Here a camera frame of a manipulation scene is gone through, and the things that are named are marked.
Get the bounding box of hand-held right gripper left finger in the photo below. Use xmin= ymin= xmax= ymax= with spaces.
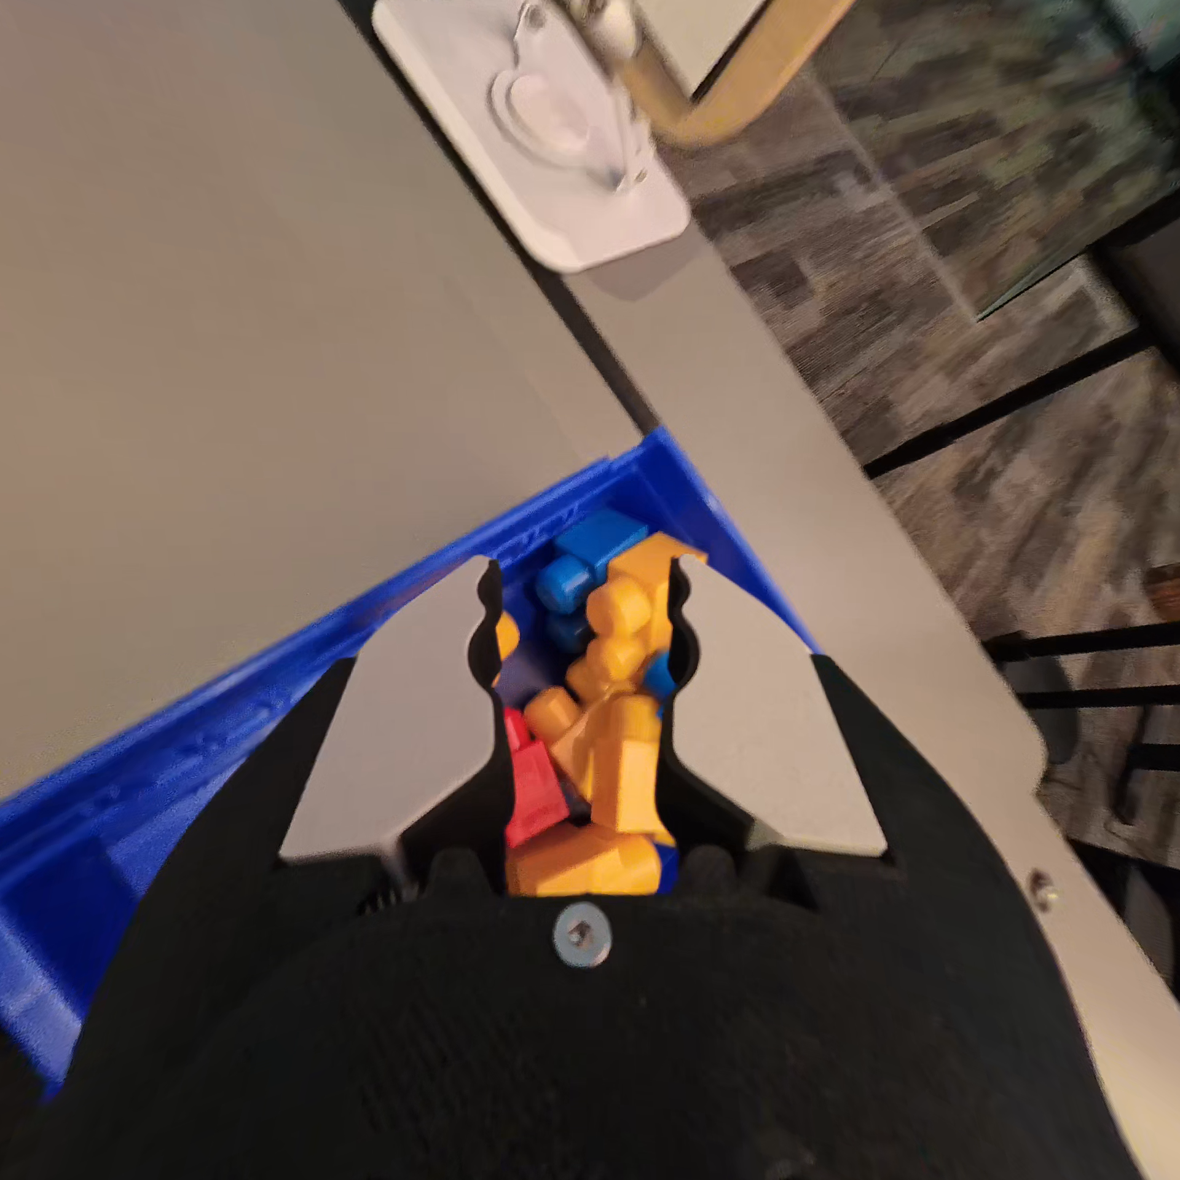
xmin=278 ymin=557 xmax=509 ymax=861

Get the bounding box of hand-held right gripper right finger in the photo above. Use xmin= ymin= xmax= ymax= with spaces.
xmin=660 ymin=557 xmax=890 ymax=857

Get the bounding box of pile of colourful building blocks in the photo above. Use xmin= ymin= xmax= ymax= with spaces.
xmin=498 ymin=506 xmax=712 ymax=900

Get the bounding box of blue plastic bin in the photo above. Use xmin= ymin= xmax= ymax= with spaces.
xmin=0 ymin=427 xmax=821 ymax=1101

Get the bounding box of black metal frame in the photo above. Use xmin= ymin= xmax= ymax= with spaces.
xmin=983 ymin=620 xmax=1180 ymax=716

